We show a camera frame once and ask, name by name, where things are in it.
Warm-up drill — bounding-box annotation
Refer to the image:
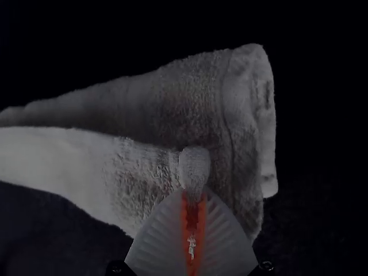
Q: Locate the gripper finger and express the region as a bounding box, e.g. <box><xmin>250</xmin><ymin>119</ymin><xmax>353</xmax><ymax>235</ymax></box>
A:
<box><xmin>194</xmin><ymin>185</ymin><xmax>274</xmax><ymax>276</ymax></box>
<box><xmin>106</xmin><ymin>189</ymin><xmax>193</xmax><ymax>276</ymax></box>

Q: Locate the pale towel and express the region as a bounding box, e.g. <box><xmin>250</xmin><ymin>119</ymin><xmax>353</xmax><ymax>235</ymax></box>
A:
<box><xmin>0</xmin><ymin>43</ymin><xmax>279</xmax><ymax>245</ymax></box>

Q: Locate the black mat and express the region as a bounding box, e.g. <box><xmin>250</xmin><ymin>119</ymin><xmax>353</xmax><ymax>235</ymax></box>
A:
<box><xmin>0</xmin><ymin>0</ymin><xmax>368</xmax><ymax>276</ymax></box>

